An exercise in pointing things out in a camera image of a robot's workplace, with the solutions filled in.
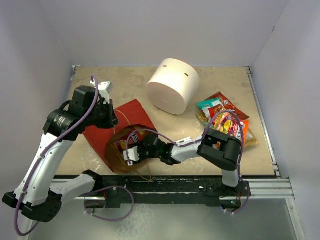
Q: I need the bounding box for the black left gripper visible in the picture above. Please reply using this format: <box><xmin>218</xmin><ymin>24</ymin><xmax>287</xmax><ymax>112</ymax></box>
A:
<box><xmin>84</xmin><ymin>99</ymin><xmax>120</xmax><ymax>129</ymax></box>

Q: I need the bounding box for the skittles candy packet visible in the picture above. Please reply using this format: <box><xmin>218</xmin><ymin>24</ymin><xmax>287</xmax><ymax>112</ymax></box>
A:
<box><xmin>115</xmin><ymin>130</ymin><xmax>146</xmax><ymax>152</ymax></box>

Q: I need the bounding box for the red paper bag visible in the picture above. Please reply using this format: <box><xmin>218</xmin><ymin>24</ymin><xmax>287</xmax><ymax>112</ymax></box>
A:
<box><xmin>84</xmin><ymin>99</ymin><xmax>157</xmax><ymax>182</ymax></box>

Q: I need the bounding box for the teal white snack packet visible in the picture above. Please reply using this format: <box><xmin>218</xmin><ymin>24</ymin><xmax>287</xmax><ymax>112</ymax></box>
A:
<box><xmin>196</xmin><ymin>97</ymin><xmax>222</xmax><ymax>127</ymax></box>

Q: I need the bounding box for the colourful fruit candy packet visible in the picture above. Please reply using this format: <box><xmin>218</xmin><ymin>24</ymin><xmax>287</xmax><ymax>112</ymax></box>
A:
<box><xmin>213</xmin><ymin>112</ymin><xmax>238</xmax><ymax>137</ymax></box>

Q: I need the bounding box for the orange pink fruits candy packet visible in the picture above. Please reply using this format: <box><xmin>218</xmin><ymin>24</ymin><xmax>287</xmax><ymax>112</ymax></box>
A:
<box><xmin>230</xmin><ymin>120</ymin><xmax>250</xmax><ymax>141</ymax></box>

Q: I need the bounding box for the tan snack bag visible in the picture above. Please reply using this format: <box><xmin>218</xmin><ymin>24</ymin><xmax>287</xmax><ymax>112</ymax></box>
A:
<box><xmin>195</xmin><ymin>111</ymin><xmax>259</xmax><ymax>148</ymax></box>

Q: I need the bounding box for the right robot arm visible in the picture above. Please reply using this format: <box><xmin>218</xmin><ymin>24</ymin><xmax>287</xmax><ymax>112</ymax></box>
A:
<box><xmin>131</xmin><ymin>129</ymin><xmax>243</xmax><ymax>196</ymax></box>

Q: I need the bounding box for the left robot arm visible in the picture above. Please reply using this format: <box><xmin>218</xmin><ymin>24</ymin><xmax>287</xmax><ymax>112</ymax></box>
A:
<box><xmin>2</xmin><ymin>81</ymin><xmax>119</xmax><ymax>223</ymax></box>

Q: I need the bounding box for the small white stapler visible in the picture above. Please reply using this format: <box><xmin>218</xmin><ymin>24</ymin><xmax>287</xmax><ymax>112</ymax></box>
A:
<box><xmin>175</xmin><ymin>137</ymin><xmax>192</xmax><ymax>145</ymax></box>

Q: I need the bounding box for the white cylindrical bin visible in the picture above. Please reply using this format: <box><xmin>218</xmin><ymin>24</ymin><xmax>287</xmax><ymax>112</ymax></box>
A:
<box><xmin>145</xmin><ymin>58</ymin><xmax>200</xmax><ymax>115</ymax></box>

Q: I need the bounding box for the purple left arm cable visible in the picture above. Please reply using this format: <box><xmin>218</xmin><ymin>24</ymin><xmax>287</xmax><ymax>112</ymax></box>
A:
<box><xmin>13</xmin><ymin>74</ymin><xmax>100</xmax><ymax>237</ymax></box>

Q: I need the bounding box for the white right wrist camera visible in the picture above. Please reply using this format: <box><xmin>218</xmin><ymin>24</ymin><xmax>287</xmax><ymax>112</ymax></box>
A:
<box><xmin>123</xmin><ymin>146</ymin><xmax>140</xmax><ymax>167</ymax></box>

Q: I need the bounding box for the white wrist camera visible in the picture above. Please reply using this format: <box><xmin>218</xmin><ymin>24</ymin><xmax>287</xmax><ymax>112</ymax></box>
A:
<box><xmin>90</xmin><ymin>80</ymin><xmax>114</xmax><ymax>102</ymax></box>
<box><xmin>123</xmin><ymin>146</ymin><xmax>140</xmax><ymax>167</ymax></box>

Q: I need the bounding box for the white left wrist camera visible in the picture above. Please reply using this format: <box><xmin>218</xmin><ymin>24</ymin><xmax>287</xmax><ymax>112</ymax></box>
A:
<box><xmin>90</xmin><ymin>80</ymin><xmax>114</xmax><ymax>102</ymax></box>

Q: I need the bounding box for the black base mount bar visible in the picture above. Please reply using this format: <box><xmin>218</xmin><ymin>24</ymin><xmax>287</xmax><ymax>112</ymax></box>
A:
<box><xmin>73</xmin><ymin>169</ymin><xmax>253</xmax><ymax>210</ymax></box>

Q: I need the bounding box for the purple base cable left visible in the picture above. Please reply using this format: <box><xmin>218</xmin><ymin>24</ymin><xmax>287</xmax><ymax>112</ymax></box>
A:
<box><xmin>83</xmin><ymin>185</ymin><xmax>136</xmax><ymax>222</ymax></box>

